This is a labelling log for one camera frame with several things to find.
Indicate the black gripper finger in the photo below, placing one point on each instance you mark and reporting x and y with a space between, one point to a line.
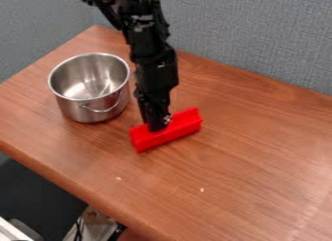
156 116

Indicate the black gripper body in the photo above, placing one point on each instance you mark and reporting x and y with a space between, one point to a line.
156 75

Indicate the red plastic block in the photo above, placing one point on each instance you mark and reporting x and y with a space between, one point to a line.
185 123

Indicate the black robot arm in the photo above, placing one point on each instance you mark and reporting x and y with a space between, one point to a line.
138 19

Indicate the stainless steel pot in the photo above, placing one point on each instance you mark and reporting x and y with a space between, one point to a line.
89 84

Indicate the white object at corner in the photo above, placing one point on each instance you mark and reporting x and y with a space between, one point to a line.
13 230

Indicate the metal table leg bracket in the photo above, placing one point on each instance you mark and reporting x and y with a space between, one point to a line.
93 226

